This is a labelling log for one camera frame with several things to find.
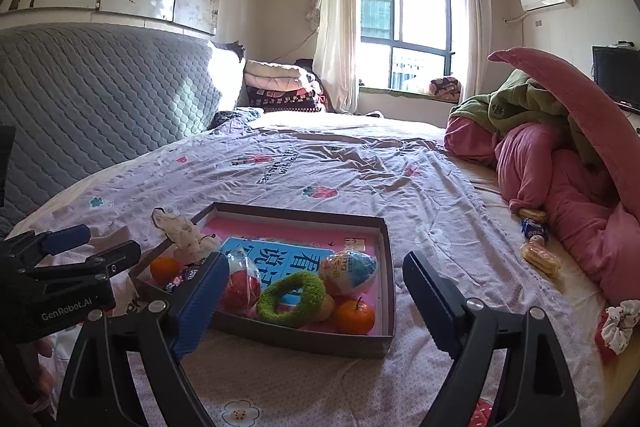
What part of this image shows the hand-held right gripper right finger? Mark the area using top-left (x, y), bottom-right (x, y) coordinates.
top-left (402, 251), bottom-right (583, 427)

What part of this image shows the blue and red toy egg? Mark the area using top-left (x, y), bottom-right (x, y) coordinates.
top-left (318, 249), bottom-right (378, 297)

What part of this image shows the grey quilted headboard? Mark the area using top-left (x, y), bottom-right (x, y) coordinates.
top-left (0, 24), bottom-right (223, 238)

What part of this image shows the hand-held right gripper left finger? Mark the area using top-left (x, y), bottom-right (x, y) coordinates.
top-left (55, 251), bottom-right (231, 427)

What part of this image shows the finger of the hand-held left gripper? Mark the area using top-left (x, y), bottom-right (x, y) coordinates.
top-left (0, 224), bottom-right (93, 276)
top-left (20, 240), bottom-right (142, 289)

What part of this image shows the pink quilt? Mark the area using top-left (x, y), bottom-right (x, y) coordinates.
top-left (444, 114), bottom-right (640, 303)

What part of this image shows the grey shallow cardboard box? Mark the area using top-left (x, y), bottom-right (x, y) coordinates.
top-left (128, 202), bottom-right (397, 359)

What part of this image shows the green fuzzy ring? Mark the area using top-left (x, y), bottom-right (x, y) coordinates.
top-left (256, 270), bottom-right (327, 322)

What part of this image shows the black television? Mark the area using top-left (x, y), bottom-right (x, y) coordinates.
top-left (592, 46), bottom-right (640, 112)

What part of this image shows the green blanket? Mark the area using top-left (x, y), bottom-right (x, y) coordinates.
top-left (450, 69), bottom-right (608, 168)

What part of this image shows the stack of folded blankets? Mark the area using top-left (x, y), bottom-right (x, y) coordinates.
top-left (243, 59), bottom-right (328, 112)

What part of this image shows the pink and blue book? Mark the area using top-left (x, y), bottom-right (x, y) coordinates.
top-left (197, 217), bottom-right (383, 338)

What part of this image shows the cream curtain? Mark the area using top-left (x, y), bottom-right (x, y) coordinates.
top-left (460, 0), bottom-right (493, 100)
top-left (310, 0), bottom-right (362, 112)

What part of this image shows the red and white scrunchie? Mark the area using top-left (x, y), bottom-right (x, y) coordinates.
top-left (595, 299), bottom-right (640, 355)

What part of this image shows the person's left hand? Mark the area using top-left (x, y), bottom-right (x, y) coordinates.
top-left (22, 337), bottom-right (55, 410)

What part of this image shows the dark cloth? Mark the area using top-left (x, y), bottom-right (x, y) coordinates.
top-left (210, 107), bottom-right (263, 130)

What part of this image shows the dark framed window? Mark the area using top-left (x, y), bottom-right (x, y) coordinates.
top-left (359, 0), bottom-right (466, 92)

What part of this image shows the yellow biscuit packet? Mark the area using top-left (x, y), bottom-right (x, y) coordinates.
top-left (519, 237), bottom-right (562, 278)

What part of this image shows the folded cloth on windowsill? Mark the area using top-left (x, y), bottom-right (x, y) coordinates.
top-left (429, 77), bottom-right (462, 100)

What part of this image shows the blue cookie packet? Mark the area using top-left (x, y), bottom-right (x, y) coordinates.
top-left (165, 264), bottom-right (201, 293)

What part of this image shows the white pillow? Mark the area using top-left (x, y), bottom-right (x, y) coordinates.
top-left (207, 39), bottom-right (248, 112)

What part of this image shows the pink printed bed sheet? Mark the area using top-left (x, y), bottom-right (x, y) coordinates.
top-left (0, 114), bottom-right (608, 427)

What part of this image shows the orange tangerine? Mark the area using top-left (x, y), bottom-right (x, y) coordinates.
top-left (150, 257), bottom-right (182, 285)
top-left (334, 298), bottom-right (376, 335)

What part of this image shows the white printed drawstring pouch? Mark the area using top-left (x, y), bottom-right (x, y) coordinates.
top-left (151, 207), bottom-right (223, 265)

